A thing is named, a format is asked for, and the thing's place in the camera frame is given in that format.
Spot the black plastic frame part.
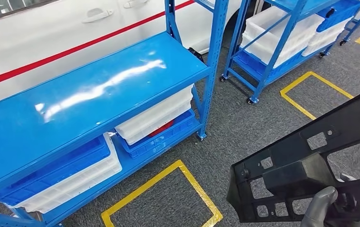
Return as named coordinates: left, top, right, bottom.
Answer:
left=226, top=84, right=360, bottom=225

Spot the red plastic part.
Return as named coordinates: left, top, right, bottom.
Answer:
left=148, top=120, right=175, bottom=138

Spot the blue metal shelf rack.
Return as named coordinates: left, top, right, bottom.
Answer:
left=0, top=0, right=231, bottom=227

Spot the blue wheeled shelf rack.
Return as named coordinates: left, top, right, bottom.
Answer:
left=339, top=0, right=360, bottom=47
left=219, top=0, right=360, bottom=105

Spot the blue plastic crate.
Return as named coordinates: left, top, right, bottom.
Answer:
left=117, top=109, right=197, bottom=159
left=0, top=134, right=112, bottom=208
left=233, top=48, right=306, bottom=80
left=316, top=0, right=360, bottom=33

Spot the small black plastic piece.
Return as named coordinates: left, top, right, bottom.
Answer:
left=187, top=47, right=205, bottom=63

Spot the white car with red stripe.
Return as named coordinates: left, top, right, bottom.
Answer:
left=0, top=0, right=257, bottom=109

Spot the white car door handle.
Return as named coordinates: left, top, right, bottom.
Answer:
left=123, top=0, right=151, bottom=9
left=81, top=8, right=115, bottom=24

